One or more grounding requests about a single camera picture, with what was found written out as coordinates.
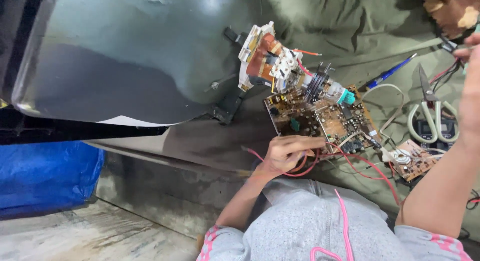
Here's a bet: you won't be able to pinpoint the blue handled screwdriver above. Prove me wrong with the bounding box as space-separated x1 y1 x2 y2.
365 53 418 91

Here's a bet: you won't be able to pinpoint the person's right hand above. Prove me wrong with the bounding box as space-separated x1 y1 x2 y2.
453 32 480 142

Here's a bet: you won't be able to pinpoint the black and red probe leads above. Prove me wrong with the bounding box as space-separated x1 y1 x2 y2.
429 36 463 86

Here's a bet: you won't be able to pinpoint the person's left hand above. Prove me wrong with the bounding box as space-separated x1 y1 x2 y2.
258 135 327 178

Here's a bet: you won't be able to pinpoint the blue plastic tarp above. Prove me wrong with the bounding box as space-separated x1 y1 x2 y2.
0 141 106 221

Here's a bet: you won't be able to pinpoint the grey hooded sweatshirt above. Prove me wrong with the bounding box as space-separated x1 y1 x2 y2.
196 178 474 261

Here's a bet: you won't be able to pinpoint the pink drawstring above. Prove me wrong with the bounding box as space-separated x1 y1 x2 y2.
310 188 355 261

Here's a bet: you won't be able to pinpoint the large brown circuit board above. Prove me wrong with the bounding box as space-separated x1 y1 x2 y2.
262 85 384 155

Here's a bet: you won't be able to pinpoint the green cloth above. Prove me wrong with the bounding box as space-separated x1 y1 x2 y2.
84 0 480 243

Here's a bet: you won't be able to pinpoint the white flat cable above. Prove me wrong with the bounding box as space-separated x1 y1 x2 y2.
361 83 406 142

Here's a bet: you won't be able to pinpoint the black cable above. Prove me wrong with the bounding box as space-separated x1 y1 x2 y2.
466 189 480 210

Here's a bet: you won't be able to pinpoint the white copper deflection yoke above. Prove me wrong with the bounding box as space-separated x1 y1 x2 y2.
238 22 305 93

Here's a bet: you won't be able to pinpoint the white handled scissors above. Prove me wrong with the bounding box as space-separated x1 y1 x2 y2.
407 63 460 144

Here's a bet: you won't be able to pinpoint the small brown circuit board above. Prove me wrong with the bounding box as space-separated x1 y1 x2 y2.
386 139 442 182

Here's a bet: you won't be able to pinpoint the red wire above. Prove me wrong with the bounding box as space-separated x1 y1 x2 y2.
242 141 401 206

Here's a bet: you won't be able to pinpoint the grey picture tube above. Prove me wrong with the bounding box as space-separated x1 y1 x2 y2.
11 0 357 127

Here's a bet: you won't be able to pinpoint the black multimeter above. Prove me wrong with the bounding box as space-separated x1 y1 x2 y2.
415 118 457 151

